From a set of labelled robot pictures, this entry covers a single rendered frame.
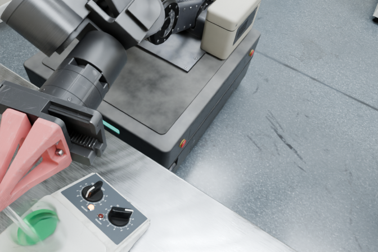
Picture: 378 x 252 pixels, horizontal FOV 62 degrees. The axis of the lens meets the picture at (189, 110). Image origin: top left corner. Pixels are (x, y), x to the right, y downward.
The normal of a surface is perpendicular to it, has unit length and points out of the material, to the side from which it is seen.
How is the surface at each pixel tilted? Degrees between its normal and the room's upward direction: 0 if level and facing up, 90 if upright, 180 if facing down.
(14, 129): 22
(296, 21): 0
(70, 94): 28
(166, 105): 0
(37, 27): 64
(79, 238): 0
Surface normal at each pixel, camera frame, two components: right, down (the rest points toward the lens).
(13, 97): 0.12, -0.59
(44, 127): 0.00, -0.29
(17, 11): 0.06, 0.52
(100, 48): 0.38, -0.49
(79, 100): 0.73, -0.23
